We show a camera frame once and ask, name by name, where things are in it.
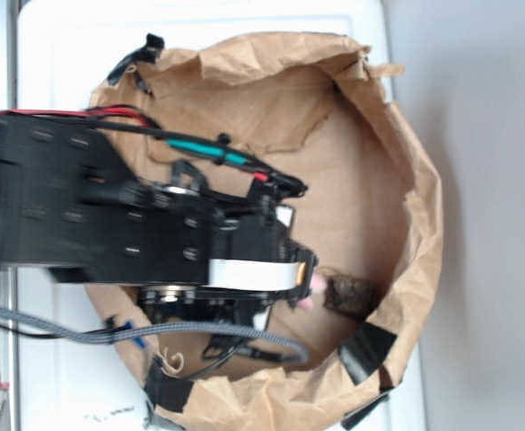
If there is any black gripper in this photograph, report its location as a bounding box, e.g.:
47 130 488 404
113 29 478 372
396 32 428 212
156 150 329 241
138 159 317 327

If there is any pink plush bunny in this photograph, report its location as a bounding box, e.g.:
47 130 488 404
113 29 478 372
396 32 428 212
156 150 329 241
295 273 328 312

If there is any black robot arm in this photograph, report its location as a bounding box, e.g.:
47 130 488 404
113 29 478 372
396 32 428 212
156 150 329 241
0 112 316 344

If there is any brown rough rock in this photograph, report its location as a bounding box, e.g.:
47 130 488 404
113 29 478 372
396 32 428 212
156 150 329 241
324 275 377 321

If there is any brown paper bag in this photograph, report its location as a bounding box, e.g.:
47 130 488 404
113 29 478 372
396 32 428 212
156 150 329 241
90 32 443 430

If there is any white plastic bin lid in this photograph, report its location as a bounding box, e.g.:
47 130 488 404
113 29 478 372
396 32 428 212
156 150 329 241
15 0 427 431

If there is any black red green wire bundle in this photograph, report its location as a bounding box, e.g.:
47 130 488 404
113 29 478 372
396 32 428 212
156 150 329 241
0 105 309 198

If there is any grey braided cable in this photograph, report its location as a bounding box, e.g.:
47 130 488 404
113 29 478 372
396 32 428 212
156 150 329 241
0 301 311 364

